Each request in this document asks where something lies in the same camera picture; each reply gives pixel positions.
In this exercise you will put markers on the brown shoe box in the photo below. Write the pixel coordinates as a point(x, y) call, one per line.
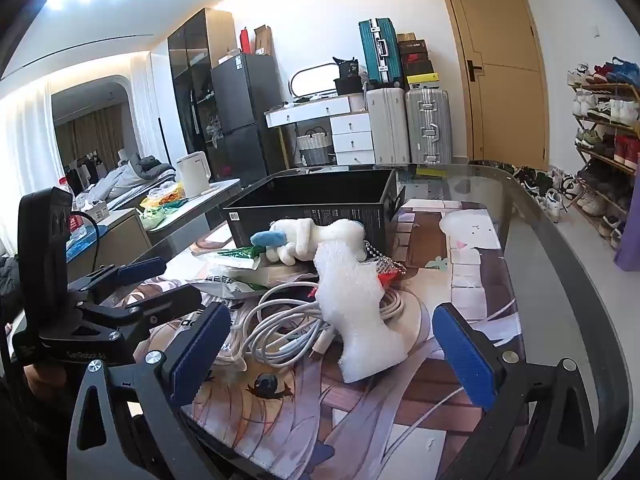
point(411, 37)

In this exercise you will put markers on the green plastic bag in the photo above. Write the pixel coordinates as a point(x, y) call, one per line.
point(160, 205)

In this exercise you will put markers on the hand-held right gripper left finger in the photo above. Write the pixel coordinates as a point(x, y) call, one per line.
point(200, 350)

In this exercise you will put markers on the printed desk mat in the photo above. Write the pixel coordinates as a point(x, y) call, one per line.
point(400, 410)

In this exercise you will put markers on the white vanity desk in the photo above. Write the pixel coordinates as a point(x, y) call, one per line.
point(350, 132)

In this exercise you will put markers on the silver suitcase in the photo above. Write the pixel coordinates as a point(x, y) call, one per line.
point(427, 125)

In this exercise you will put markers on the wooden shoe rack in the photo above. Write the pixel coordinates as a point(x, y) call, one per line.
point(600, 157)

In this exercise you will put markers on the red bottle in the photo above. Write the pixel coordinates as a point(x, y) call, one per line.
point(244, 41)

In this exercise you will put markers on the white foam piece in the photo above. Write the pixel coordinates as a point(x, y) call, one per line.
point(350, 310)

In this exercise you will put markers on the black tote bag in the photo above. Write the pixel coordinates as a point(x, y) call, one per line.
point(347, 77)

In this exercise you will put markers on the pile of loose sneakers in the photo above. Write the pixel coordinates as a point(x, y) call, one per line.
point(547, 192)

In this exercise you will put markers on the dark glass cabinet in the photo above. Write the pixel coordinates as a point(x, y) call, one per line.
point(192, 75)

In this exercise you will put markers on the green white snack packet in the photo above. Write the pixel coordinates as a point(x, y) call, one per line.
point(235, 256)
point(225, 286)

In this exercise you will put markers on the white electric kettle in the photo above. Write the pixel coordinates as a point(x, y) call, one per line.
point(192, 175)

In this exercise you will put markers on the black red shoe box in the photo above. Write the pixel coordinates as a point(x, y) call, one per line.
point(416, 62)

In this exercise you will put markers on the woven basket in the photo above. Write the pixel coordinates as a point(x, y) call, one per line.
point(315, 149)

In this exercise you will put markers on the rows of racked shoes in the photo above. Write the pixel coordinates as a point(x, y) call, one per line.
point(615, 110)

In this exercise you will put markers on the clear water bottle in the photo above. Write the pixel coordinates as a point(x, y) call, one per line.
point(65, 186)

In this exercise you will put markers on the white side table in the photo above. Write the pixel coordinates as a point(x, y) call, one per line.
point(210, 205)

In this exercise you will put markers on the beige low cabinet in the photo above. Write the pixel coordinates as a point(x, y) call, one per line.
point(120, 240)

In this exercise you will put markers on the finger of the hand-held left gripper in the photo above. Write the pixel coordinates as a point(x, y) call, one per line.
point(140, 269)
point(165, 302)

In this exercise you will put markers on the oval mirror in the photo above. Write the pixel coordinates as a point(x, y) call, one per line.
point(315, 80)

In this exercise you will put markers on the red white packet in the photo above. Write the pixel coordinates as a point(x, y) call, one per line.
point(387, 272)

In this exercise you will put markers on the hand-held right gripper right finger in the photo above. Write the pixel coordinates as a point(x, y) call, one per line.
point(465, 355)

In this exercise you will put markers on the grey jacket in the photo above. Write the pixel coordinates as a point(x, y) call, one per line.
point(135, 175)

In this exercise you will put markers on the cardboard box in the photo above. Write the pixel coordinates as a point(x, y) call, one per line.
point(262, 42)

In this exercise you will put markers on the white curtain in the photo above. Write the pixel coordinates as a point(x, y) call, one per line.
point(25, 150)

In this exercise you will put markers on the teal suitcase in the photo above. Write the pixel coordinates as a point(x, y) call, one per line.
point(380, 50)

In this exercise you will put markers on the white suitcase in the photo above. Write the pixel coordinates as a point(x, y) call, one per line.
point(387, 125)

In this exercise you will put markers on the dark grey fridge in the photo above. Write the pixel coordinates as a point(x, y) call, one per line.
point(250, 110)

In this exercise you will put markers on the white plush toy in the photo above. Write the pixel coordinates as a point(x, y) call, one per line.
point(320, 237)

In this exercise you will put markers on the purple bag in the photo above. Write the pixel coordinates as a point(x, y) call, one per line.
point(629, 240)

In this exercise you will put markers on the yellow black shoe box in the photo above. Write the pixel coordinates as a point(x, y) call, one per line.
point(422, 79)

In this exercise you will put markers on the tan wooden door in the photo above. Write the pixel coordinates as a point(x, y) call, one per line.
point(500, 85)

